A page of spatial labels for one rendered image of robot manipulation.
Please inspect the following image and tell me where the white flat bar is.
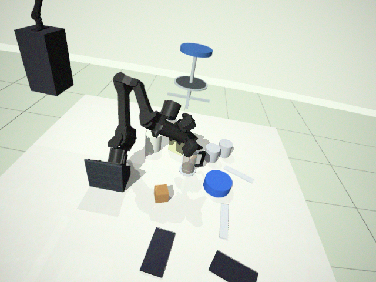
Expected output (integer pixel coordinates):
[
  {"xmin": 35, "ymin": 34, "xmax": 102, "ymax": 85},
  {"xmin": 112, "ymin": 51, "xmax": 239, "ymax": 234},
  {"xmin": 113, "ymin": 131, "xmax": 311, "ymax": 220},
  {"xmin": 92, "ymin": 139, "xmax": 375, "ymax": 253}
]
[
  {"xmin": 219, "ymin": 203, "xmax": 229, "ymax": 239},
  {"xmin": 223, "ymin": 165, "xmax": 254, "ymax": 183}
]

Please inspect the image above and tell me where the pale yellow cube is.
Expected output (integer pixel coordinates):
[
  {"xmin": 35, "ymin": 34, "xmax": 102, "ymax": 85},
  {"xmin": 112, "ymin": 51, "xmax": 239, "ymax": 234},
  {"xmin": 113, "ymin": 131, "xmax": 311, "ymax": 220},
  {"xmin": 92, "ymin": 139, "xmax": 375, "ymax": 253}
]
[{"xmin": 168, "ymin": 140, "xmax": 185, "ymax": 156}]

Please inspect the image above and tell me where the blue short cylinder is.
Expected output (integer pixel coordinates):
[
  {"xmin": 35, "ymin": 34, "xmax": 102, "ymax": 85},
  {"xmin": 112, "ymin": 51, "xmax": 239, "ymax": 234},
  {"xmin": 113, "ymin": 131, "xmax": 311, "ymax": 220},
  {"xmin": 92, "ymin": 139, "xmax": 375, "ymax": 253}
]
[{"xmin": 203, "ymin": 170, "xmax": 233, "ymax": 197}]

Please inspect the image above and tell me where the glass french press with black handle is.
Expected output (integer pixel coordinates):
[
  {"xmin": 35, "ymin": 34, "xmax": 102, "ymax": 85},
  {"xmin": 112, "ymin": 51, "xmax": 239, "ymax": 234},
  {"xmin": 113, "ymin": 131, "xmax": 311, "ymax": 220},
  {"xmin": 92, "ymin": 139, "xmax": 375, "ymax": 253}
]
[{"xmin": 179, "ymin": 150, "xmax": 206, "ymax": 176}]

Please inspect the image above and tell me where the orange cube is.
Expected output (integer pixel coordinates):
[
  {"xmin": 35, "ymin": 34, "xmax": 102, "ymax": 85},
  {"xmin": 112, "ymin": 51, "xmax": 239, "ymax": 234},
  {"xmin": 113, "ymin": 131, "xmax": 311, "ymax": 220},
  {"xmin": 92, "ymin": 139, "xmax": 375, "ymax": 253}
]
[{"xmin": 153, "ymin": 184, "xmax": 169, "ymax": 203}]

